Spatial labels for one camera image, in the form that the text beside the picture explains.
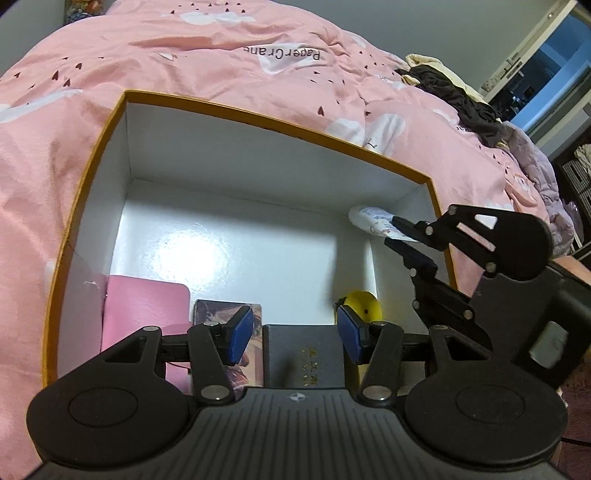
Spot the yellow round plush toy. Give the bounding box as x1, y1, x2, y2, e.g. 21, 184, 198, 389
335, 290, 384, 323

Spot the white Vaseline cream tube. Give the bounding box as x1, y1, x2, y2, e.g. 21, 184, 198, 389
349, 205, 415, 242

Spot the pink wallet case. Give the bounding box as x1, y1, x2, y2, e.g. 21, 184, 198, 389
100, 274, 192, 395

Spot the anime art card box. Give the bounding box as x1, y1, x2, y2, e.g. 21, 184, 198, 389
192, 299, 263, 399

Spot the dark grey gift box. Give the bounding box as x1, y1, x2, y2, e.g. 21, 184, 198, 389
263, 324, 346, 389

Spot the gold brown small box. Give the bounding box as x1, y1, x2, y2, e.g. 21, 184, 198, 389
344, 356, 369, 395

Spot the person's hand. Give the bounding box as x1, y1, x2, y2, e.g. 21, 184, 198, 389
551, 255, 591, 480

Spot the grey purple blanket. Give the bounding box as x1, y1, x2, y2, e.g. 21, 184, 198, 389
500, 121, 575, 257

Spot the dark storage shelf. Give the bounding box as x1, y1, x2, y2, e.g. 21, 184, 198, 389
552, 130, 590, 245

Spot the dark clothes pile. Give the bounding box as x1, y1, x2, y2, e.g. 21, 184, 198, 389
397, 54, 503, 148

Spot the orange cardboard box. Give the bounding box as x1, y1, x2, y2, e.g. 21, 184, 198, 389
42, 90, 441, 384

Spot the pink bed quilt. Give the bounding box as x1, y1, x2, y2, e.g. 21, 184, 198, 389
1, 1, 550, 479

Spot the plush toys hanging stack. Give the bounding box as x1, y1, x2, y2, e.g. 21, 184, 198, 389
64, 0, 112, 24

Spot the doorway with white frame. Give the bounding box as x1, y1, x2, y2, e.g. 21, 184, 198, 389
481, 1, 590, 159

